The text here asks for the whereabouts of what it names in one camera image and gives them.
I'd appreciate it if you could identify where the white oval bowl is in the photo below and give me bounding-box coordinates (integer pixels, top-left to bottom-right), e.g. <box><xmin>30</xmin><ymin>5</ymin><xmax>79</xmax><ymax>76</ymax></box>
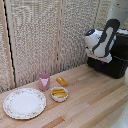
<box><xmin>50</xmin><ymin>86</ymin><xmax>70</xmax><ymax>103</ymax></box>

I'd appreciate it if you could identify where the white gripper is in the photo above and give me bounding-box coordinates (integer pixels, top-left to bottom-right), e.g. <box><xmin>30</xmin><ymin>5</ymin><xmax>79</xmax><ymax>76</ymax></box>
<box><xmin>84</xmin><ymin>46</ymin><xmax>113</xmax><ymax>65</ymax></box>

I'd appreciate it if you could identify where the yellow bread piece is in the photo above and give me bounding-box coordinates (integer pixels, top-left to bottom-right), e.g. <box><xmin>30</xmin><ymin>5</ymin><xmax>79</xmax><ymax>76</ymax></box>
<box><xmin>55</xmin><ymin>76</ymin><xmax>69</xmax><ymax>87</ymax></box>
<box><xmin>52</xmin><ymin>92</ymin><xmax>68</xmax><ymax>100</ymax></box>
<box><xmin>51</xmin><ymin>88</ymin><xmax>66</xmax><ymax>95</ymax></box>

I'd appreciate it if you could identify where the pink cup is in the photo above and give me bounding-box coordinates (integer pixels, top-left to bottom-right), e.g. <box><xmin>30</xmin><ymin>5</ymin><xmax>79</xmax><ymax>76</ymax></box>
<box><xmin>37</xmin><ymin>72</ymin><xmax>51</xmax><ymax>92</ymax></box>

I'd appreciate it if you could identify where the white floral rim plate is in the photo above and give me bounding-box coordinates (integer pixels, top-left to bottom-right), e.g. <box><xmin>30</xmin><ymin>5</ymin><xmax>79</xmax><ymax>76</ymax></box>
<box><xmin>2</xmin><ymin>87</ymin><xmax>48</xmax><ymax>120</ymax></box>

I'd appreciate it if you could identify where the black air fryer drawer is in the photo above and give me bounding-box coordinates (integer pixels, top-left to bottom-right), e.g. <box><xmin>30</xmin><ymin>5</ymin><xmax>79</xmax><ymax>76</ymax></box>
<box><xmin>87</xmin><ymin>55</ymin><xmax>128</xmax><ymax>80</ymax></box>

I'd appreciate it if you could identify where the woven beige screen panel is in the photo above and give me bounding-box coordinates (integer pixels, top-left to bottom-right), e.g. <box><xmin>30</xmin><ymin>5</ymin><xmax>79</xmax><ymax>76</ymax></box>
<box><xmin>59</xmin><ymin>0</ymin><xmax>103</xmax><ymax>73</ymax></box>
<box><xmin>4</xmin><ymin>0</ymin><xmax>64</xmax><ymax>89</ymax></box>
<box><xmin>0</xmin><ymin>0</ymin><xmax>16</xmax><ymax>94</ymax></box>

